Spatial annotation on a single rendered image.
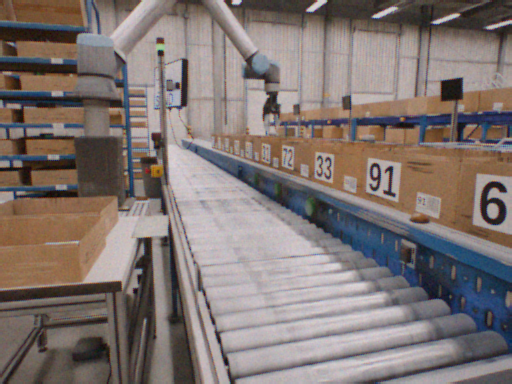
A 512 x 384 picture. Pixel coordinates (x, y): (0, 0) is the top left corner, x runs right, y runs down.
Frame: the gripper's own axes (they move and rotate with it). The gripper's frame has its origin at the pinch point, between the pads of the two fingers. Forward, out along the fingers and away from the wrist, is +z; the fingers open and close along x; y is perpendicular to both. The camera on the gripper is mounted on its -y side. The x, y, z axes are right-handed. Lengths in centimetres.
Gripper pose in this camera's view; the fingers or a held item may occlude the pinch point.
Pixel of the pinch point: (270, 128)
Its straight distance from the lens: 211.2
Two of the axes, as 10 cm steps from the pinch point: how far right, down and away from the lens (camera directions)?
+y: 2.8, 1.6, -9.5
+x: 9.6, -0.5, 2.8
